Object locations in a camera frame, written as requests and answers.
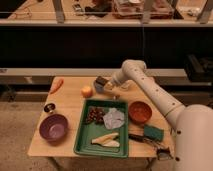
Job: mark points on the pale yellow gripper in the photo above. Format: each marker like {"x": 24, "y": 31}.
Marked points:
{"x": 109, "y": 86}

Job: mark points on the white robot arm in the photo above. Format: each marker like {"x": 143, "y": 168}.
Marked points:
{"x": 193, "y": 124}

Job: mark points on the blue-grey cup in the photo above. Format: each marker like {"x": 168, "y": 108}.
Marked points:
{"x": 99, "y": 88}

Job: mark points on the white paper cup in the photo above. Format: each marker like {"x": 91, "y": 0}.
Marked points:
{"x": 125, "y": 86}

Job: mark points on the small metal cup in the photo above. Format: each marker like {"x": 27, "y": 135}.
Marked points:
{"x": 49, "y": 108}

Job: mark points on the orange apple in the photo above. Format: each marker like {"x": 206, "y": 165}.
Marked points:
{"x": 86, "y": 91}

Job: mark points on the bunch of dark grapes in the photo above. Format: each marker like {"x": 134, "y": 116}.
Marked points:
{"x": 96, "y": 115}

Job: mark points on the crumpled grey cloth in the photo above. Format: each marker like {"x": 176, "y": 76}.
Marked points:
{"x": 113, "y": 119}

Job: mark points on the orange bowl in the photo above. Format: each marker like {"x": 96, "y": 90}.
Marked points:
{"x": 139, "y": 112}

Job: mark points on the orange carrot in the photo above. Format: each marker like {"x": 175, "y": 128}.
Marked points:
{"x": 56, "y": 86}

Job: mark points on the green plastic tray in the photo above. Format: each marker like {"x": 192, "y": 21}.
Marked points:
{"x": 89, "y": 131}

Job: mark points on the peeled banana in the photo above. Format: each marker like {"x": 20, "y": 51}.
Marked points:
{"x": 107, "y": 140}

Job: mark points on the green sponge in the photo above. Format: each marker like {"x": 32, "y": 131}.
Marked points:
{"x": 153, "y": 133}

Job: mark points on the purple bowl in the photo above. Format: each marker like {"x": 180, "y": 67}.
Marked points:
{"x": 53, "y": 127}

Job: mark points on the wooden table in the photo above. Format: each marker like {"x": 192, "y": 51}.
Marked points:
{"x": 69, "y": 102}

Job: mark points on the black-handled brush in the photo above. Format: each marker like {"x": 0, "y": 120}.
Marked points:
{"x": 162, "y": 152}

